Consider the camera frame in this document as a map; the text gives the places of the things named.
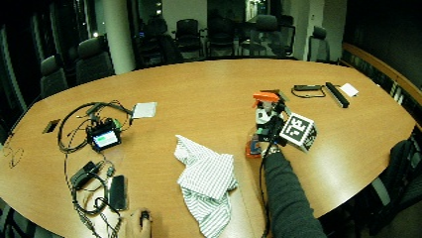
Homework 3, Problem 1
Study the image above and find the orange-topped spray bottle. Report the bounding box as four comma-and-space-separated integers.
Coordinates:
243, 91, 287, 159

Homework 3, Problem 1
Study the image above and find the white marker cube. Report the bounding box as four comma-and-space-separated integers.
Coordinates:
278, 112, 319, 154

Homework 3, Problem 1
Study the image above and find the long black bar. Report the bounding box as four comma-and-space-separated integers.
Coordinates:
324, 81, 351, 109

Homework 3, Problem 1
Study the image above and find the small white card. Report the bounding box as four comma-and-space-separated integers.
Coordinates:
339, 82, 359, 98

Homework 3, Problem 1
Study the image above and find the striped white cloth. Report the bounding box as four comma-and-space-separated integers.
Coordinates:
173, 134, 238, 238

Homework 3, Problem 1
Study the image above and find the black office chair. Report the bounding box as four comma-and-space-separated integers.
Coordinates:
174, 18, 207, 61
327, 138, 422, 236
137, 15, 179, 66
204, 15, 240, 58
239, 14, 296, 58

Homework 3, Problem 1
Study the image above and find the grey office chair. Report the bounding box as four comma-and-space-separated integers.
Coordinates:
38, 54, 70, 99
71, 35, 115, 85
306, 25, 332, 63

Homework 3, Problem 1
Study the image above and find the white paper card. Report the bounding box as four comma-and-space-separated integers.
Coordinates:
130, 101, 158, 120

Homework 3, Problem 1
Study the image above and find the small black screen device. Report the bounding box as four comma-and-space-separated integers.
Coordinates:
83, 118, 123, 153

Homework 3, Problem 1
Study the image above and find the black phone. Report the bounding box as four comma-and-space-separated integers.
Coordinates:
106, 175, 129, 212

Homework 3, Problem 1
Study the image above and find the white round pillar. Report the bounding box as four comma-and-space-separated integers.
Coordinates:
101, 0, 137, 75

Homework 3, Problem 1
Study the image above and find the black power adapter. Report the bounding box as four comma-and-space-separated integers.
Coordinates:
69, 161, 105, 190

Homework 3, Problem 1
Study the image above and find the small flat black item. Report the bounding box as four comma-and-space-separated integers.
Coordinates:
41, 118, 62, 135

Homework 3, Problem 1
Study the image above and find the black device with strap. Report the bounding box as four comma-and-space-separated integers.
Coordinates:
290, 84, 327, 99

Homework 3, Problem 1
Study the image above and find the wooden wall ledge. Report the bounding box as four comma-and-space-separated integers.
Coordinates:
342, 42, 422, 105

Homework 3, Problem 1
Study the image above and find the black looped cable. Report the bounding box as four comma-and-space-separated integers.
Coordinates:
55, 100, 134, 155

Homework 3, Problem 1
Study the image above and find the long black cable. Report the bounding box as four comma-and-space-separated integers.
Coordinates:
63, 152, 125, 238

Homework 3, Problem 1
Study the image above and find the thin wire loop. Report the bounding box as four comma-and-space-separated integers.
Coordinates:
1, 145, 26, 170

